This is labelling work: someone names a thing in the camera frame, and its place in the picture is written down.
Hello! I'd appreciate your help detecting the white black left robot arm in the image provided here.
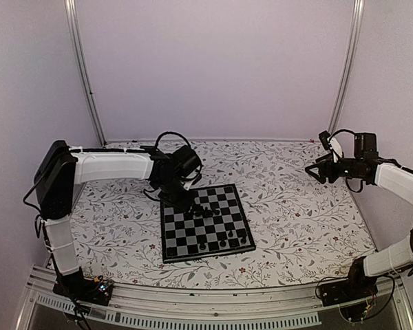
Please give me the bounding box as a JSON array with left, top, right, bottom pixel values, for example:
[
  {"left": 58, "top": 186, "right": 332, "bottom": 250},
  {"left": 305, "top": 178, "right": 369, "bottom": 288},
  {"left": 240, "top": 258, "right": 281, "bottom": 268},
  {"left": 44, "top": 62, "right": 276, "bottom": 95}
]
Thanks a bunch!
[{"left": 30, "top": 140, "right": 203, "bottom": 298}]

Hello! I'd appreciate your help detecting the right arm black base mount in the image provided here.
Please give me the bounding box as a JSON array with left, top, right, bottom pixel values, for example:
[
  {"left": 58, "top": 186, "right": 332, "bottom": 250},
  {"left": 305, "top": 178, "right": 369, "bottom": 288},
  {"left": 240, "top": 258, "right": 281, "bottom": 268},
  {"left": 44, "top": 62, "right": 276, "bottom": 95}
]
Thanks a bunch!
[{"left": 315, "top": 256, "right": 378, "bottom": 322}]

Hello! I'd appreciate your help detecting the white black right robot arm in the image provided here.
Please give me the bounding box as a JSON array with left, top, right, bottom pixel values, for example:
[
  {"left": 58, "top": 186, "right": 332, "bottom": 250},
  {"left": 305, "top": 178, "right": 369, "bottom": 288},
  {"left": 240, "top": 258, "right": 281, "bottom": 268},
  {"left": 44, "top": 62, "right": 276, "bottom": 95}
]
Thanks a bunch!
[{"left": 305, "top": 131, "right": 413, "bottom": 300}]

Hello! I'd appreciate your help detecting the front aluminium frame rail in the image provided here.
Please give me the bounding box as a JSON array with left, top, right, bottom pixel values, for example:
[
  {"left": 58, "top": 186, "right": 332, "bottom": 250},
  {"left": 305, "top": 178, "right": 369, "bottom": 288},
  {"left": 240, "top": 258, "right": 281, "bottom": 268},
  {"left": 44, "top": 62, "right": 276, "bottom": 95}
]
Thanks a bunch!
[{"left": 14, "top": 266, "right": 413, "bottom": 329}]

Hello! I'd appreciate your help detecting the black and grey chessboard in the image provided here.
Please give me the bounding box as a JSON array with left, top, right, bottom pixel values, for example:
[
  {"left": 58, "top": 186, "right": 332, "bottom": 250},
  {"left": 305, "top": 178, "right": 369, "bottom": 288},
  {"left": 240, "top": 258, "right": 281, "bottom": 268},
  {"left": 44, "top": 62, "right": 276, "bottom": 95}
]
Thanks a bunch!
[{"left": 160, "top": 184, "right": 256, "bottom": 264}]

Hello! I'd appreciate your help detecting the left rear aluminium frame post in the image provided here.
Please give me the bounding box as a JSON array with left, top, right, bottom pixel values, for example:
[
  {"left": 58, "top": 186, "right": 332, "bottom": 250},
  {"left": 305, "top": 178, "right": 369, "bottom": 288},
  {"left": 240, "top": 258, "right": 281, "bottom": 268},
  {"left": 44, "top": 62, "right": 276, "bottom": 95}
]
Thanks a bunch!
[{"left": 64, "top": 0, "right": 107, "bottom": 146}]

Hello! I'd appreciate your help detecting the aluminium frame post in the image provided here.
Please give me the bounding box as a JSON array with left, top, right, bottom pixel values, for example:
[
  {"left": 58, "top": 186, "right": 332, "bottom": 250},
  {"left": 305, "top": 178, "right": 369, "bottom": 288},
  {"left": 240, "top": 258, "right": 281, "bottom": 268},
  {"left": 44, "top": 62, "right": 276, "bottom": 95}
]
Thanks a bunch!
[
  {"left": 64, "top": 0, "right": 107, "bottom": 146},
  {"left": 328, "top": 0, "right": 365, "bottom": 134}
]

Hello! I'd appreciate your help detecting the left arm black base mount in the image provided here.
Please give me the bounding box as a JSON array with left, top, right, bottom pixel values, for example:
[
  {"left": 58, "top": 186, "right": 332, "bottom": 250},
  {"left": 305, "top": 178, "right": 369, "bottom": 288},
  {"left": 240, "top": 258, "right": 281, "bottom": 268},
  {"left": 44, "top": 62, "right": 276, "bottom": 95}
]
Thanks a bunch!
[{"left": 53, "top": 268, "right": 114, "bottom": 306}]

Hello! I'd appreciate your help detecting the black chess piece cluster piece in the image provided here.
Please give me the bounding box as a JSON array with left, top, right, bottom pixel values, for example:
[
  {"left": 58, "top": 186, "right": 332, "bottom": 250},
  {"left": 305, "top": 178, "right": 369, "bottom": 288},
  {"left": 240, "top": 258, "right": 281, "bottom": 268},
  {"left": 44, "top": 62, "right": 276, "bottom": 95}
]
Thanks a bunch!
[{"left": 189, "top": 204, "right": 220, "bottom": 219}]

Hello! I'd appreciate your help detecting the right rear aluminium frame post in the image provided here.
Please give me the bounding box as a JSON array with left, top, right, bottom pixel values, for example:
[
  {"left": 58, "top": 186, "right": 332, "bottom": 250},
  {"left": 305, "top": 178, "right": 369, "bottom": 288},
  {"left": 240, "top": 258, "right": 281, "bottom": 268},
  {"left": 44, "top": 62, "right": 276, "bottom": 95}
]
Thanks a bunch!
[{"left": 328, "top": 0, "right": 365, "bottom": 134}]

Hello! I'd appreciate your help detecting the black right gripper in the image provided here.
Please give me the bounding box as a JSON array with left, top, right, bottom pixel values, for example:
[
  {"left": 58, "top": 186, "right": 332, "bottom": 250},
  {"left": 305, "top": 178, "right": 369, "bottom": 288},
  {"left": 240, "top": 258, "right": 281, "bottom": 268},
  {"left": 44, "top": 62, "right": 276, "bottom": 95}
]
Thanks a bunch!
[{"left": 306, "top": 152, "right": 363, "bottom": 184}]

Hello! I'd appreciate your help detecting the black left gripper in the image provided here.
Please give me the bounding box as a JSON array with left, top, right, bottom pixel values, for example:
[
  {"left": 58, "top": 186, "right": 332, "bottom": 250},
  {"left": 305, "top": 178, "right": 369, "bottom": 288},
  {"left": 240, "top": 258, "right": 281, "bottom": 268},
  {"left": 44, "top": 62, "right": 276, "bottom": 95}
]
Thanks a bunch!
[{"left": 157, "top": 177, "right": 197, "bottom": 212}]

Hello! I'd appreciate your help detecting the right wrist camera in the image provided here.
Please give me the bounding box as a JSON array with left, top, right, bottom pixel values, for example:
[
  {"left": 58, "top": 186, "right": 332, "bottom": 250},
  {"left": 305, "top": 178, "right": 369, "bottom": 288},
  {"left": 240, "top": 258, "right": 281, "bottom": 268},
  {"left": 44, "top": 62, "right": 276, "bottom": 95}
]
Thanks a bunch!
[{"left": 319, "top": 131, "right": 343, "bottom": 163}]

